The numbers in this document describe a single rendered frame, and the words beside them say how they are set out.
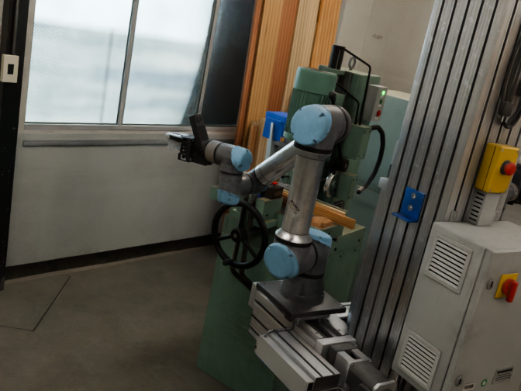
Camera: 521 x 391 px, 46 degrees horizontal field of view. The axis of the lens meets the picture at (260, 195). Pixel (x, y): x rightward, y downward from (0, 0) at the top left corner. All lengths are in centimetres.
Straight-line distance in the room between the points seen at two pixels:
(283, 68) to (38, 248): 203
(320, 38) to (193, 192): 146
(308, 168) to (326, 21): 295
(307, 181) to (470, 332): 60
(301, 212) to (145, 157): 221
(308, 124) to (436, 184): 40
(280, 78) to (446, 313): 293
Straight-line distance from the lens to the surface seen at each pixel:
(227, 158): 197
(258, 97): 422
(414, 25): 509
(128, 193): 393
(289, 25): 441
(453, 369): 177
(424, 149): 185
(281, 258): 185
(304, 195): 181
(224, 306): 290
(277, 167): 201
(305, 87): 260
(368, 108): 286
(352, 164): 296
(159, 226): 419
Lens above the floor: 166
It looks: 16 degrees down
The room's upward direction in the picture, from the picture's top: 12 degrees clockwise
